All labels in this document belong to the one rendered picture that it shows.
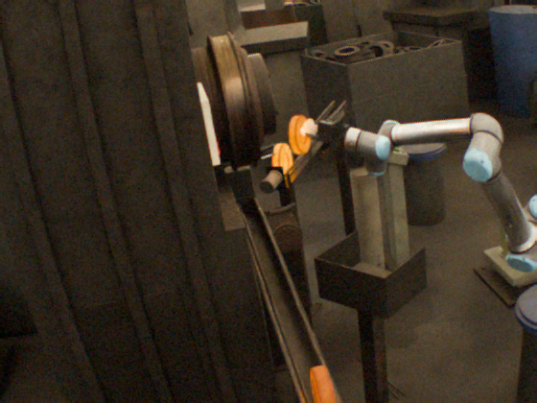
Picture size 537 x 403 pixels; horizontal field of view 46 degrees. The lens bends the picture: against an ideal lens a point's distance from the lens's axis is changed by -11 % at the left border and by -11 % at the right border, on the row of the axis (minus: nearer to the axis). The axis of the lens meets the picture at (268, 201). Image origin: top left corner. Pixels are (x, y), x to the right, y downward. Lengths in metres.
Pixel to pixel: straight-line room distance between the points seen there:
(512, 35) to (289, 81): 1.85
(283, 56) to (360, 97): 0.76
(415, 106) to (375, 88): 0.36
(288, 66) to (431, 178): 1.70
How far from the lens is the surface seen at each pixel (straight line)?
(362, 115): 4.56
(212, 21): 5.01
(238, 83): 2.13
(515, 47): 5.49
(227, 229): 1.97
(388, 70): 4.62
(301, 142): 2.81
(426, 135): 2.71
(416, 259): 2.03
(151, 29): 1.78
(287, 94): 5.06
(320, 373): 1.50
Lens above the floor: 1.66
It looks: 22 degrees down
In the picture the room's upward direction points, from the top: 10 degrees counter-clockwise
